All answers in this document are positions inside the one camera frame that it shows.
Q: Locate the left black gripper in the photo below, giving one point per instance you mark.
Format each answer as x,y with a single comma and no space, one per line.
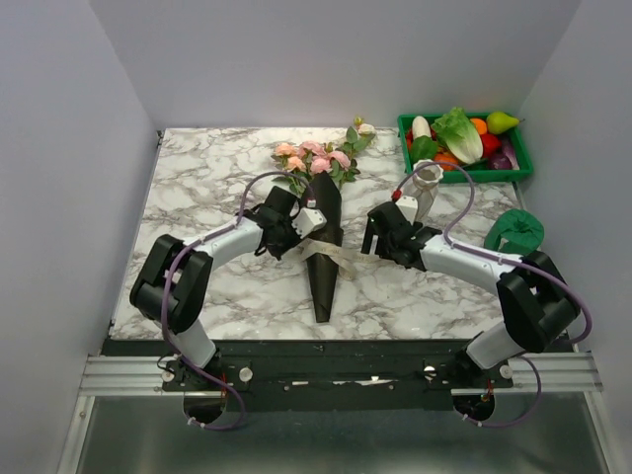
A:
278,252

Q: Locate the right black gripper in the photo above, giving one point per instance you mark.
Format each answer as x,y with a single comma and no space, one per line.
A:
367,237

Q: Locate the cream ribbon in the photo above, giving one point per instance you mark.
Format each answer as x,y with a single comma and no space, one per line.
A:
343,258

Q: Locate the black wrapping paper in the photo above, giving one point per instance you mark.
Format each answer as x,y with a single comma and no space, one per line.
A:
322,272

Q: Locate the pink flower bouquet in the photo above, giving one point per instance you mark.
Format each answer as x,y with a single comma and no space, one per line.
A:
337,159

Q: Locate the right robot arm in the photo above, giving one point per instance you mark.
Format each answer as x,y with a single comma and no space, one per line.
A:
536,305

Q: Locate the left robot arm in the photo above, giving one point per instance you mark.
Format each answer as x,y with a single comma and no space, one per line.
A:
170,288

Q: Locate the white ribbed vase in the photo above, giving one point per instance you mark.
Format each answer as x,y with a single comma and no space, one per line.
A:
422,185

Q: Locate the orange toy carrot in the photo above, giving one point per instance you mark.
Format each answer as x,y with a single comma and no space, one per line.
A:
447,161

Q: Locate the white toy radish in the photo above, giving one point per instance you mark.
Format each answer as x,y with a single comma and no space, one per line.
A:
420,127

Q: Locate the toy lettuce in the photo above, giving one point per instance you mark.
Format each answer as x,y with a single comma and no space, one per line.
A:
459,135

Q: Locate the green rolled cloth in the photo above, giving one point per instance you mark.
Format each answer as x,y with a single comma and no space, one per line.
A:
516,231

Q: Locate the red toy pepper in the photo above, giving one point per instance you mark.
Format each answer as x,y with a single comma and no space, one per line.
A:
491,144

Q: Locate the toy orange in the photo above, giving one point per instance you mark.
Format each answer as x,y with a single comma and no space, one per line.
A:
480,125

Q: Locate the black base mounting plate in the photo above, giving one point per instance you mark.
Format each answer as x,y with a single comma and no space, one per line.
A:
328,376

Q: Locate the green plastic bin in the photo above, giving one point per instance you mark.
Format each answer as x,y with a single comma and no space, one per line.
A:
479,172

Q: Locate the toy pear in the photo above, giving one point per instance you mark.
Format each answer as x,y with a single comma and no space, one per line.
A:
500,122

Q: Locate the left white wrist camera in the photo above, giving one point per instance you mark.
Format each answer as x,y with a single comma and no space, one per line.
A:
308,219

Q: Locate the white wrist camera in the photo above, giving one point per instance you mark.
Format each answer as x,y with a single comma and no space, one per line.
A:
409,206
308,219

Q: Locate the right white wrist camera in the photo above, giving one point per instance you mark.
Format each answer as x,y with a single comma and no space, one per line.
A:
409,206

